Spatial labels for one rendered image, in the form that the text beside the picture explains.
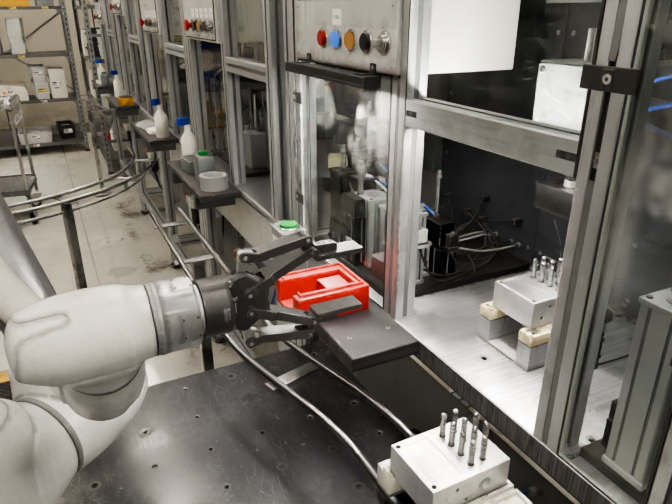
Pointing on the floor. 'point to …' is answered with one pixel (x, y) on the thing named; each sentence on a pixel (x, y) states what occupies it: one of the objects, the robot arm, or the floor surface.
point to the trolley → (23, 184)
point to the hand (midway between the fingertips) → (341, 278)
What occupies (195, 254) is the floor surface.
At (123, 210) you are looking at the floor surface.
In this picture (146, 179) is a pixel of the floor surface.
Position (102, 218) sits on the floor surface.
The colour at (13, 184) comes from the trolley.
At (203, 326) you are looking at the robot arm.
